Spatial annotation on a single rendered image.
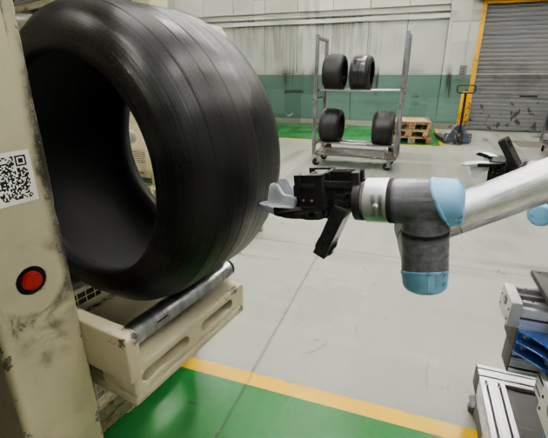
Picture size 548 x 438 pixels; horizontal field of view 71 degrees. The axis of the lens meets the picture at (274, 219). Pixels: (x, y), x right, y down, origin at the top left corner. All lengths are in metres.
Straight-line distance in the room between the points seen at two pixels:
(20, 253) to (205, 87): 0.38
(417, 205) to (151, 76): 0.45
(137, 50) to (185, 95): 0.10
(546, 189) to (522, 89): 11.23
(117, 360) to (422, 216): 0.56
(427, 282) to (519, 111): 11.46
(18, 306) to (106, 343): 0.15
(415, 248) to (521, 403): 1.26
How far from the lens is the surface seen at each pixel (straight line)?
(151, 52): 0.66
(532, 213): 1.47
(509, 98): 11.98
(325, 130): 6.17
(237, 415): 1.85
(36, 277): 0.70
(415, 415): 1.94
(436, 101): 11.71
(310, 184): 0.67
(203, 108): 0.63
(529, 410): 1.83
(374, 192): 0.64
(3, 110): 0.65
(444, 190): 0.62
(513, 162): 1.62
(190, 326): 0.86
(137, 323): 0.79
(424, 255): 0.65
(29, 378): 0.78
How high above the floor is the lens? 1.36
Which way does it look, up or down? 20 degrees down
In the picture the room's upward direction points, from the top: straight up
